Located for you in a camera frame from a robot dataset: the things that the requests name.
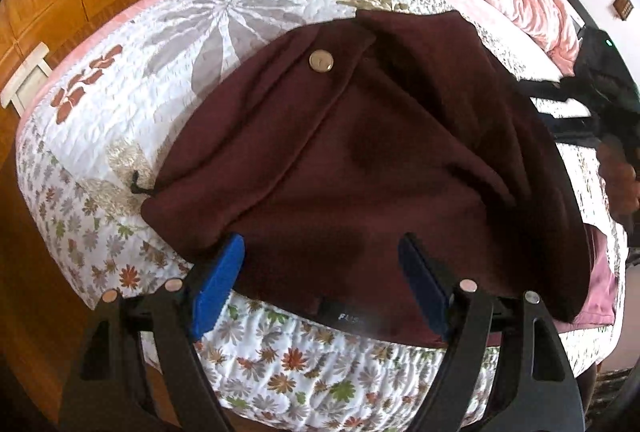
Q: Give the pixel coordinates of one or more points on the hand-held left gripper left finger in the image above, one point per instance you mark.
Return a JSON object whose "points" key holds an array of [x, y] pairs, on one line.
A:
{"points": [[217, 284]]}

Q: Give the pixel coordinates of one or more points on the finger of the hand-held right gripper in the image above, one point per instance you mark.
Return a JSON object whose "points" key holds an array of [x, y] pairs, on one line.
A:
{"points": [[572, 130], [550, 90]]}

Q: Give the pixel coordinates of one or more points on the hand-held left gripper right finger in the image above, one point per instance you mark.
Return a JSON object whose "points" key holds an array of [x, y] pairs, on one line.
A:
{"points": [[425, 292]]}

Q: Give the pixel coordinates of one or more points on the maroon pants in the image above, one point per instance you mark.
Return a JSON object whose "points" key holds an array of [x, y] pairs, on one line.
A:
{"points": [[350, 152]]}

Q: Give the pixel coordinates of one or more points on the person's right hand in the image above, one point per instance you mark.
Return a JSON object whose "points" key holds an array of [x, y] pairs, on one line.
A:
{"points": [[620, 177]]}

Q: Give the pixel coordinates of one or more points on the white floral quilt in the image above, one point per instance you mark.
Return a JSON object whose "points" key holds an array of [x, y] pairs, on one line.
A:
{"points": [[175, 62]]}

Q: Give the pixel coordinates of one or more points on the white stool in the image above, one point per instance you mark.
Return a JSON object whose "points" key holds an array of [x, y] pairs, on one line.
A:
{"points": [[30, 77]]}

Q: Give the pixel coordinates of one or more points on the brown wall switch plate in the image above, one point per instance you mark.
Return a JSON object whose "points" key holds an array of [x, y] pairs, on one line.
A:
{"points": [[623, 4]]}

